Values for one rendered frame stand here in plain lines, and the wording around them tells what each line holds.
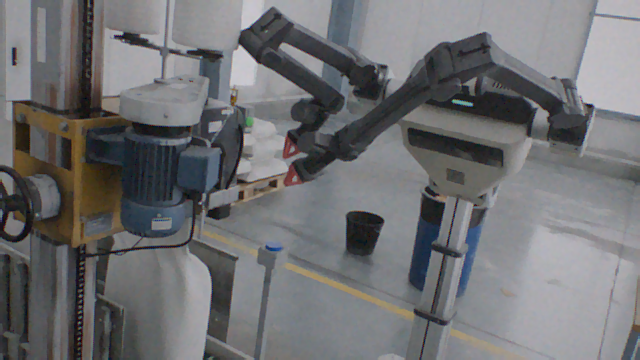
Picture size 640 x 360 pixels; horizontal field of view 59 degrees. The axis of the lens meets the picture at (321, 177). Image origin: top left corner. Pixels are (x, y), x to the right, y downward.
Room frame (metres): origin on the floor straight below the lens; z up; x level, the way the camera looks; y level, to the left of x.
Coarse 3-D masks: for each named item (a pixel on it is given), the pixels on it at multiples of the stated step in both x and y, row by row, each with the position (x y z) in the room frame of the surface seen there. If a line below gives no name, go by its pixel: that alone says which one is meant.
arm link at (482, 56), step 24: (456, 48) 1.23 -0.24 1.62; (480, 48) 1.21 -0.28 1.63; (456, 72) 1.19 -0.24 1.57; (480, 72) 1.20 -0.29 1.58; (504, 72) 1.24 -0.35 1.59; (528, 72) 1.29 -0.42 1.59; (528, 96) 1.34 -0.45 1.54; (552, 96) 1.35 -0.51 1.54; (552, 120) 1.39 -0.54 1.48; (576, 120) 1.40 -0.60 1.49
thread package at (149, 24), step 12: (108, 0) 1.50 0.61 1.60; (120, 0) 1.48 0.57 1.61; (132, 0) 1.49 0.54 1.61; (144, 0) 1.50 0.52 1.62; (156, 0) 1.54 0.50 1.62; (108, 12) 1.49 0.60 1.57; (120, 12) 1.48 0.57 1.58; (132, 12) 1.48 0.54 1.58; (144, 12) 1.50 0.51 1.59; (156, 12) 1.54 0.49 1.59; (108, 24) 1.49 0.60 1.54; (120, 24) 1.48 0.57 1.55; (132, 24) 1.48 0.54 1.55; (144, 24) 1.50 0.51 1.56; (156, 24) 1.54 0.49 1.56
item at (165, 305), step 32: (128, 256) 1.70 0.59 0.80; (160, 256) 1.65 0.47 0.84; (192, 256) 1.67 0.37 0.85; (128, 288) 1.68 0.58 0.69; (160, 288) 1.60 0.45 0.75; (192, 288) 1.60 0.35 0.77; (128, 320) 1.67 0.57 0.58; (160, 320) 1.60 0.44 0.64; (192, 320) 1.60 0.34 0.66; (128, 352) 1.67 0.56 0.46; (160, 352) 1.59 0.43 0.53; (192, 352) 1.61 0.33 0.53
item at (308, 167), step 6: (294, 162) 1.51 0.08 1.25; (300, 162) 1.53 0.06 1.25; (306, 162) 1.52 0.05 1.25; (312, 162) 1.51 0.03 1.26; (318, 162) 1.51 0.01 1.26; (300, 168) 1.51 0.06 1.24; (306, 168) 1.52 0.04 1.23; (312, 168) 1.51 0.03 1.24; (318, 168) 1.51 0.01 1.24; (324, 168) 1.52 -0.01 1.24; (300, 174) 1.50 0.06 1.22; (306, 174) 1.51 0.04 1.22; (312, 174) 1.53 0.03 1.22; (318, 174) 1.55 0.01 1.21
